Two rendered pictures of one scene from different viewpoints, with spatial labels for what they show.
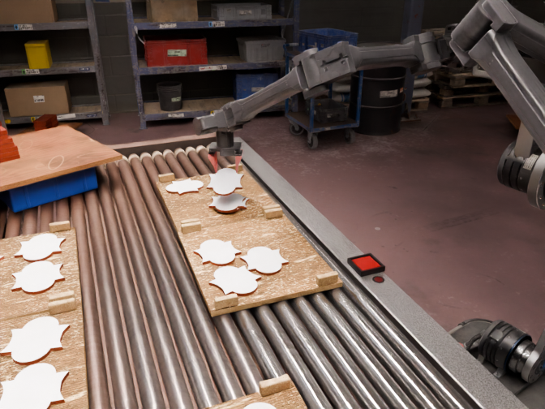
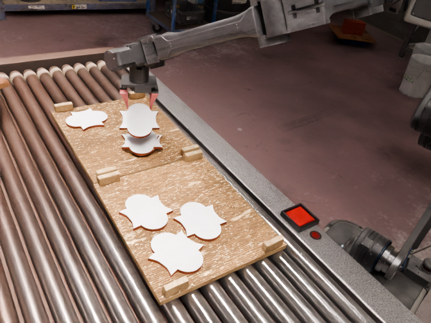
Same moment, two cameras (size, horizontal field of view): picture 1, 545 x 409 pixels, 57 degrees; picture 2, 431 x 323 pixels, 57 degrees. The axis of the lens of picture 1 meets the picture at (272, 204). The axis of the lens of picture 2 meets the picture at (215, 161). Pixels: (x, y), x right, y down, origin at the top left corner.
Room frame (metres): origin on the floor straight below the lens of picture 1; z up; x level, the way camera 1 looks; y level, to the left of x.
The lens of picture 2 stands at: (0.46, 0.22, 1.67)
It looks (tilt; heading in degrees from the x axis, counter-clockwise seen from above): 36 degrees down; 343
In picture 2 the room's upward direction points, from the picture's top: 9 degrees clockwise
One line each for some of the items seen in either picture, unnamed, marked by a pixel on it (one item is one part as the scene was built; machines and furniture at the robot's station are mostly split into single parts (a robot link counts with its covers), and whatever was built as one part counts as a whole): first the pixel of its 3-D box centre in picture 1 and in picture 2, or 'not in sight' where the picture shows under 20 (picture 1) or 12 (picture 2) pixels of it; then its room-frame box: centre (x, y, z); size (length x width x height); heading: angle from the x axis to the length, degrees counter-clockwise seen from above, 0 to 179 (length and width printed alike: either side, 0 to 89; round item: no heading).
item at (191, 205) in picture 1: (215, 198); (124, 133); (1.59, 0.20, 0.93); 0.41 x 0.35 x 0.02; 21
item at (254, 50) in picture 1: (260, 49); not in sight; (5.96, 0.13, 0.76); 0.50 x 0.36 x 0.24; 111
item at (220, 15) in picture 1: (241, 11); not in sight; (5.90, 0.35, 1.16); 0.60 x 0.40 x 0.15; 108
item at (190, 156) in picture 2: (273, 213); (193, 156); (1.43, 0.00, 0.95); 0.06 x 0.02 x 0.03; 111
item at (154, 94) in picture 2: (232, 160); (145, 95); (1.56, 0.13, 1.08); 0.07 x 0.07 x 0.09; 89
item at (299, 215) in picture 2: (366, 264); (299, 217); (1.17, -0.26, 0.92); 0.06 x 0.06 x 0.01; 22
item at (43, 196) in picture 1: (40, 174); not in sight; (1.69, 0.85, 0.97); 0.31 x 0.31 x 0.10; 43
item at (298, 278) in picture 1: (253, 257); (185, 215); (1.20, 0.05, 0.93); 0.41 x 0.35 x 0.02; 21
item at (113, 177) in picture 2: (190, 227); (108, 178); (1.33, 0.25, 0.95); 0.06 x 0.02 x 0.03; 111
